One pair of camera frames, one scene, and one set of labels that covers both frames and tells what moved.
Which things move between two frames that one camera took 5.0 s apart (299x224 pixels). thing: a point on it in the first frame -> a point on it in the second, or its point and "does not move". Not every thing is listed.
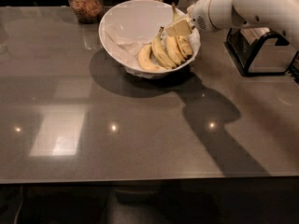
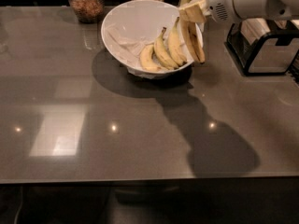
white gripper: (200, 19) -> (219, 4)
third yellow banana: (159, 53) does not move
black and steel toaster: (261, 50) does not move
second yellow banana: (174, 49) does not move
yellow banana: (184, 40) -> (192, 34)
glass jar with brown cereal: (88, 2) does not move
